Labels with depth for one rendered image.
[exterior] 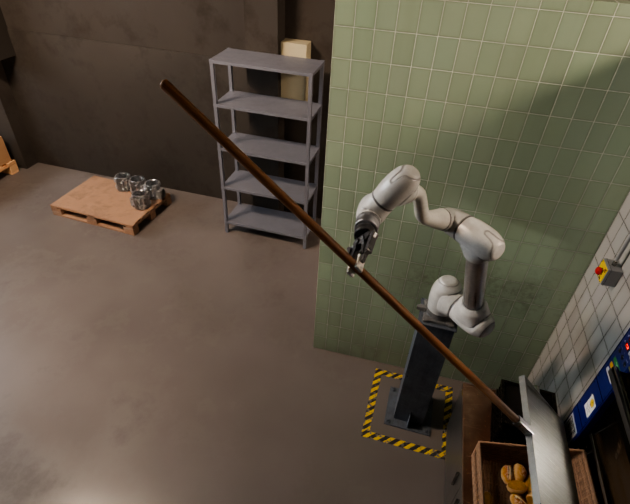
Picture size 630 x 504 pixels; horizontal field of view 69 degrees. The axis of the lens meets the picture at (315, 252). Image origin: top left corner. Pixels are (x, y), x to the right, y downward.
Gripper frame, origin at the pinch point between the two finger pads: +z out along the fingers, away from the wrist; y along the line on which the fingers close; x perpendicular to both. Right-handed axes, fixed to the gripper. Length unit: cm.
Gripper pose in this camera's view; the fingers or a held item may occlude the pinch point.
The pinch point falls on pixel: (356, 265)
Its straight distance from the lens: 151.5
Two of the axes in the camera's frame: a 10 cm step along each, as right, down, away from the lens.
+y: -6.7, 4.7, 5.8
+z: -2.4, 6.0, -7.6
